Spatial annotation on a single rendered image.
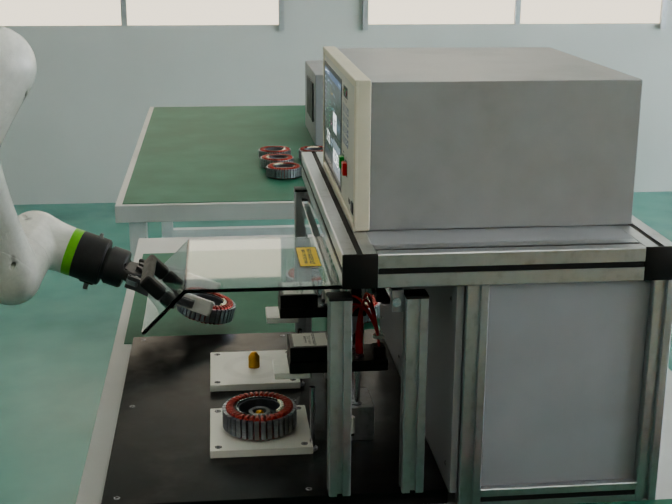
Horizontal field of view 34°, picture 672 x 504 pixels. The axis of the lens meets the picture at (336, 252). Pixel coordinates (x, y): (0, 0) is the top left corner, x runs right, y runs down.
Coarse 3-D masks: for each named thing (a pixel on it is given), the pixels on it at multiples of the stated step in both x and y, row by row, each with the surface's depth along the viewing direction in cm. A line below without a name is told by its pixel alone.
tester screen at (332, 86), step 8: (328, 72) 179; (328, 80) 179; (336, 80) 167; (328, 88) 180; (336, 88) 168; (328, 96) 180; (336, 96) 168; (328, 104) 180; (336, 104) 168; (328, 112) 181; (336, 112) 168; (328, 120) 181; (328, 128) 181; (336, 136) 169; (328, 144) 182; (328, 160) 183; (336, 176) 171
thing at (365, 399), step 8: (360, 392) 170; (368, 392) 170; (352, 400) 167; (360, 400) 167; (368, 400) 167; (352, 408) 165; (360, 408) 165; (368, 408) 165; (360, 416) 165; (368, 416) 165; (360, 424) 165; (368, 424) 166; (360, 432) 166; (368, 432) 166; (352, 440) 166
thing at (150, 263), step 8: (152, 256) 156; (144, 264) 155; (152, 264) 153; (160, 264) 156; (144, 272) 150; (152, 272) 150; (160, 272) 156; (168, 272) 157; (144, 280) 147; (152, 280) 147; (144, 288) 147; (152, 288) 147; (160, 288) 147; (152, 296) 148; (160, 296) 148
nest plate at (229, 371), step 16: (224, 352) 197; (240, 352) 197; (272, 352) 197; (224, 368) 190; (240, 368) 190; (256, 368) 190; (272, 368) 190; (224, 384) 183; (240, 384) 184; (256, 384) 184; (272, 384) 184; (288, 384) 184
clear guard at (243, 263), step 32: (192, 256) 155; (224, 256) 156; (256, 256) 156; (288, 256) 156; (320, 256) 156; (192, 288) 142; (224, 288) 142; (256, 288) 142; (288, 288) 142; (320, 288) 143
